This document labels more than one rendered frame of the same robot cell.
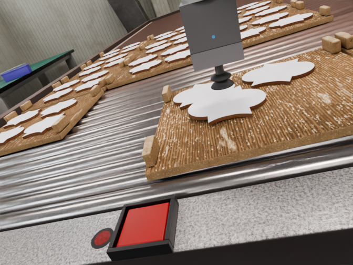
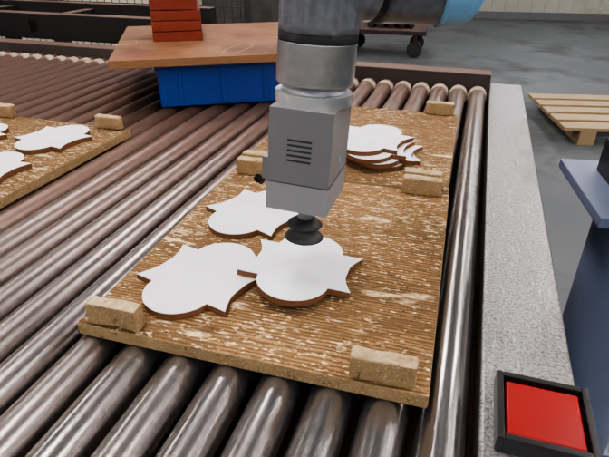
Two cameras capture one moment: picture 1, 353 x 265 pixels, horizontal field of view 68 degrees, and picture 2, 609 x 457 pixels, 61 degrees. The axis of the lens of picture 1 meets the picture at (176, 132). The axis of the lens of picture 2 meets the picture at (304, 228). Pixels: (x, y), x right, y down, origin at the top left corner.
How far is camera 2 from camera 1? 0.60 m
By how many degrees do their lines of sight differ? 75
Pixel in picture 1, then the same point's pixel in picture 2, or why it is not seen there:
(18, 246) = not seen: outside the picture
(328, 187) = (508, 279)
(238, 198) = (503, 331)
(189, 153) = (406, 335)
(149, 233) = (565, 408)
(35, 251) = not seen: outside the picture
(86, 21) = not seen: outside the picture
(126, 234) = (565, 436)
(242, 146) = (430, 290)
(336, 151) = (463, 255)
